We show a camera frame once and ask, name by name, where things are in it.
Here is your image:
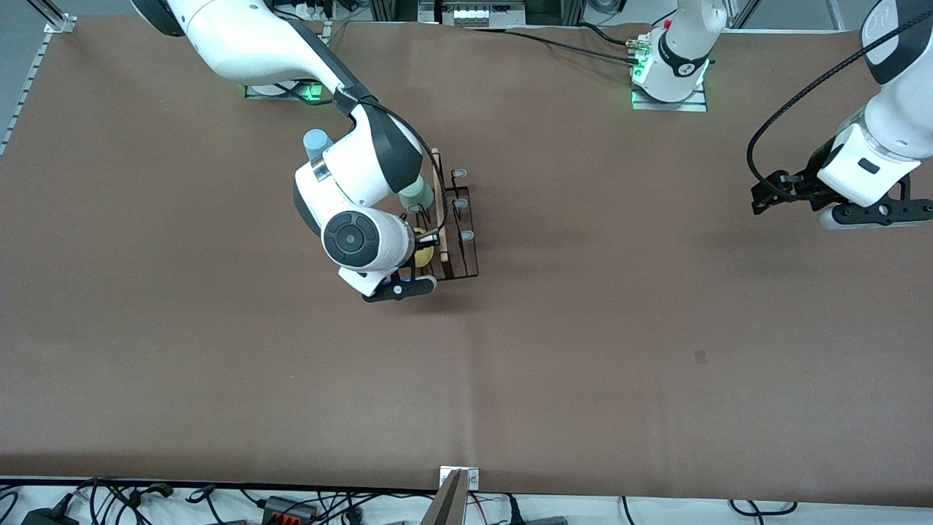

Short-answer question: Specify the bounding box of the yellow plastic cup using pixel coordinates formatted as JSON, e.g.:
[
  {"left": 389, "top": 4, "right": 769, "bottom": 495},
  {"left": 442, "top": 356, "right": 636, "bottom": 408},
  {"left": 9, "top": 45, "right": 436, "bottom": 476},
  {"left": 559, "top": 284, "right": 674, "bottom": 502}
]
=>
[{"left": 412, "top": 227, "right": 437, "bottom": 268}]

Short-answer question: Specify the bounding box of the mint green plastic cup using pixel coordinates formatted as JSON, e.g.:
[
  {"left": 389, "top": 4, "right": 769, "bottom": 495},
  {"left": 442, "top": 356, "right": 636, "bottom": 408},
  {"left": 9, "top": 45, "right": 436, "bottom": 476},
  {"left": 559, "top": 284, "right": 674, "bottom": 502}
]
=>
[{"left": 399, "top": 179, "right": 436, "bottom": 214}]

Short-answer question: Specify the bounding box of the black wire cup holder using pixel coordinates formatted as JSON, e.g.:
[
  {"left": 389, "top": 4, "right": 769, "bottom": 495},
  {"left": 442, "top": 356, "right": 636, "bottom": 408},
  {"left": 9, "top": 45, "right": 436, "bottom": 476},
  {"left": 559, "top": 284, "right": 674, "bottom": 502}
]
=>
[{"left": 408, "top": 148, "right": 480, "bottom": 281}]

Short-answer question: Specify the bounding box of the light blue plastic cup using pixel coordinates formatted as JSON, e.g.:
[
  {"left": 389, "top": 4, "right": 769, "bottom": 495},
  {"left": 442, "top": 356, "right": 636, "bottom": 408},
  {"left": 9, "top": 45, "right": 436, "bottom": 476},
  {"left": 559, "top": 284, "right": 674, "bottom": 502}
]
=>
[{"left": 302, "top": 129, "right": 336, "bottom": 163}]

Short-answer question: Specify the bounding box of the grey electronics box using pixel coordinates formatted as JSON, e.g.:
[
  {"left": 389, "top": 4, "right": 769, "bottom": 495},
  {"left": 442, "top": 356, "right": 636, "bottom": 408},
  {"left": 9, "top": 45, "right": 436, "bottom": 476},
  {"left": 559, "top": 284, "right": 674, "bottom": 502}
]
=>
[{"left": 437, "top": 0, "right": 527, "bottom": 27}]

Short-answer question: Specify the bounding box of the grey stand beam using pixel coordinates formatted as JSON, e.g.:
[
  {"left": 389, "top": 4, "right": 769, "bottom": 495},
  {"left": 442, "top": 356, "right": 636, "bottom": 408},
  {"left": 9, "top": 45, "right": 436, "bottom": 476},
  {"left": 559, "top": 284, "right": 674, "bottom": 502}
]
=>
[{"left": 421, "top": 470, "right": 469, "bottom": 525}]

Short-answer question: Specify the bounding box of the black orange connector box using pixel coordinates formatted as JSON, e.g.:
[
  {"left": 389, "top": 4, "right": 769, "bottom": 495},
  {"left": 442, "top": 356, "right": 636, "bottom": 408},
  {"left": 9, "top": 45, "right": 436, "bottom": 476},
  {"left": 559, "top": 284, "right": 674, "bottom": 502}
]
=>
[{"left": 262, "top": 496, "right": 318, "bottom": 523}]

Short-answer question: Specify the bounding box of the white power strip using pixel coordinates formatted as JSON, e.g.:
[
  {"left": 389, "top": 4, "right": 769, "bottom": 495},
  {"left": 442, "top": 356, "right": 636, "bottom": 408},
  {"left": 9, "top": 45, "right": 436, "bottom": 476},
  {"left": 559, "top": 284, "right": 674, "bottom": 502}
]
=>
[{"left": 273, "top": 0, "right": 343, "bottom": 21}]

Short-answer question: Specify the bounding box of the black power adapter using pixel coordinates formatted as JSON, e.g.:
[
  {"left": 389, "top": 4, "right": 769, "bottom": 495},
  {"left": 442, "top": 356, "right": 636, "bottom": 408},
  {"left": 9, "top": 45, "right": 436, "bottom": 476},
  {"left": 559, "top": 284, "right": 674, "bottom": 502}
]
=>
[{"left": 20, "top": 508, "right": 79, "bottom": 525}]

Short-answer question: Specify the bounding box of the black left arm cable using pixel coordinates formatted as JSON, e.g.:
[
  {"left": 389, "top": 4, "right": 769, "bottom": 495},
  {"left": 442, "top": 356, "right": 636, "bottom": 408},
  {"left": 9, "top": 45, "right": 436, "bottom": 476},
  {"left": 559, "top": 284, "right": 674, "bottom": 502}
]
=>
[{"left": 746, "top": 9, "right": 933, "bottom": 201}]

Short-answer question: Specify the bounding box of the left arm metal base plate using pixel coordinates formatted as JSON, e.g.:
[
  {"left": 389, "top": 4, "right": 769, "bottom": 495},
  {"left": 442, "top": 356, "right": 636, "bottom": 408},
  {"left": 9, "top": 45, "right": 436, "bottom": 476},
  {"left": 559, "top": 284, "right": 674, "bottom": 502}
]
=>
[{"left": 631, "top": 73, "right": 708, "bottom": 112}]

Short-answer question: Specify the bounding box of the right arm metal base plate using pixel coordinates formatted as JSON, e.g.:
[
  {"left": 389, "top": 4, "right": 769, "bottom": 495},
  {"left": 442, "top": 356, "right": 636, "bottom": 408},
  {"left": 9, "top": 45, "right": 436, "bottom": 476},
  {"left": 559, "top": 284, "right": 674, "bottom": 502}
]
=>
[{"left": 244, "top": 82, "right": 325, "bottom": 103}]

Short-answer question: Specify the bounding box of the aluminium frame post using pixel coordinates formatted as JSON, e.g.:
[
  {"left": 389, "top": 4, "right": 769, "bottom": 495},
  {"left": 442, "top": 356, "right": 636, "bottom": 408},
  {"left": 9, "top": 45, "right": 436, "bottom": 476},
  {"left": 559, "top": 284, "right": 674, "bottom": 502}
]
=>
[{"left": 370, "top": 0, "right": 420, "bottom": 23}]

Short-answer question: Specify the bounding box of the long black table cable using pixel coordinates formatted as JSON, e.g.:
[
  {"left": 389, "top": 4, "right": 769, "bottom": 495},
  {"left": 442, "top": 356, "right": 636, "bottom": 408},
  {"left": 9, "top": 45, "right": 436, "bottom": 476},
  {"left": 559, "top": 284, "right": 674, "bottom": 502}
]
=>
[{"left": 466, "top": 26, "right": 636, "bottom": 66}]

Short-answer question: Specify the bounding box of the short black table cable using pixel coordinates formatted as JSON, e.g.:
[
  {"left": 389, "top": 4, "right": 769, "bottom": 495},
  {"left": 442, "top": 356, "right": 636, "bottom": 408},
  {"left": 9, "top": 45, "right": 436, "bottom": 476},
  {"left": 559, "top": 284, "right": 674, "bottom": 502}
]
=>
[{"left": 578, "top": 20, "right": 633, "bottom": 47}]

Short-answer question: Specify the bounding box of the black cable loop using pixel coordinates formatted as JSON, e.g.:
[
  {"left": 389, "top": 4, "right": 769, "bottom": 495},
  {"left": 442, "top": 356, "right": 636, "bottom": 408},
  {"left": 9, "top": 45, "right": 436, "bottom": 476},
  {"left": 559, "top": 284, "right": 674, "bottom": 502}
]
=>
[{"left": 729, "top": 499, "right": 799, "bottom": 518}]

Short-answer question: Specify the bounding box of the aluminium rail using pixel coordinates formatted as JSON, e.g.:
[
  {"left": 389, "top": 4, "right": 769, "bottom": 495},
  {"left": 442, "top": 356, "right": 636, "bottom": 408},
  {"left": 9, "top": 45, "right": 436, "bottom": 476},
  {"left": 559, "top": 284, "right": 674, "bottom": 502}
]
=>
[{"left": 0, "top": 15, "right": 77, "bottom": 158}]

